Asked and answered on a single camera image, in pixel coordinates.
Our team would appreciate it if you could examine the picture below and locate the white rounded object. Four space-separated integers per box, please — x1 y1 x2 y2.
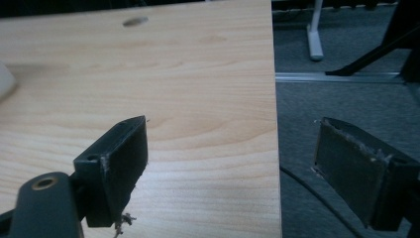
0 62 18 101

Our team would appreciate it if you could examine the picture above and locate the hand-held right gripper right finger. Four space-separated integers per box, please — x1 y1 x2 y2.
312 116 420 232

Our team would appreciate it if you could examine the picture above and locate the white metal table leg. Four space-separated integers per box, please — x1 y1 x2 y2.
306 0 325 62

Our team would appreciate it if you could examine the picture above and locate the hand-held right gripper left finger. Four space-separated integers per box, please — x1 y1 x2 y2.
72 114 149 228

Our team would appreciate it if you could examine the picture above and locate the black cable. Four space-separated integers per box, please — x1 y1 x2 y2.
279 165 368 238

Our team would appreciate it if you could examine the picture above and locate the black stand leg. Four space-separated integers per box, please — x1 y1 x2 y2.
325 0 420 83

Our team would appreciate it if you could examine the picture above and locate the silver floor rail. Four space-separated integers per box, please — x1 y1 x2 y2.
274 71 406 84

